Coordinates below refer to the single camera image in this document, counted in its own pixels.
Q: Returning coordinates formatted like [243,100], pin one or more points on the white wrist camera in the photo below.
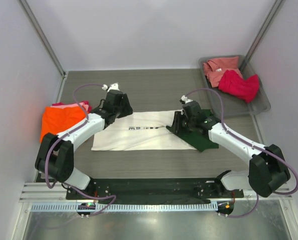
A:
[185,100]
[111,87]

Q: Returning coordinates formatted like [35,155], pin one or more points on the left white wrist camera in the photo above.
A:
[111,87]

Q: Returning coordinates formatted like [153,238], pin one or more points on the white slotted cable duct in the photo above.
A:
[84,207]

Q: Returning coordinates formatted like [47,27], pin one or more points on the aluminium frame post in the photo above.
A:
[41,35]
[273,12]

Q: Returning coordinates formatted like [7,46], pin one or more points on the white green raglan t shirt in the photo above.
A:
[146,131]

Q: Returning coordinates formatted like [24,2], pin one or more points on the folded orange t shirt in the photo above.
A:
[59,119]

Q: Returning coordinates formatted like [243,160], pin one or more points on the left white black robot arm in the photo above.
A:
[56,153]

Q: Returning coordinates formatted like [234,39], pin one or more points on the salmon pink t shirt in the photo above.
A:
[215,68]

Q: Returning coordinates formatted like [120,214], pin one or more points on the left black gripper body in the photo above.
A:
[117,111]

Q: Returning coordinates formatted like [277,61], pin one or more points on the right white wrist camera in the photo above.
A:
[185,100]

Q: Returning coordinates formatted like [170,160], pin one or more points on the grey plastic tray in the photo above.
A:
[234,107]

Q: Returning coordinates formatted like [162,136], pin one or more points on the crimson red t shirt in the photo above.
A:
[246,90]

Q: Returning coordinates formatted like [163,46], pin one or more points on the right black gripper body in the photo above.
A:
[189,123]

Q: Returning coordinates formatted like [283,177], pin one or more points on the folded light pink t shirt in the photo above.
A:
[71,106]

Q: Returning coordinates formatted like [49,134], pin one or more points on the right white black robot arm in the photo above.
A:
[266,172]

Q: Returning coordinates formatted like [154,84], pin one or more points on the aluminium front rail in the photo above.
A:
[38,191]

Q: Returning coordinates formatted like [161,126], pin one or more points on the left aluminium frame post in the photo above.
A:
[41,35]

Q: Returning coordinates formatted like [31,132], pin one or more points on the right aluminium frame post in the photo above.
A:
[273,12]

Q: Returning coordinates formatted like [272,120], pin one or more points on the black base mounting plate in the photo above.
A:
[162,191]

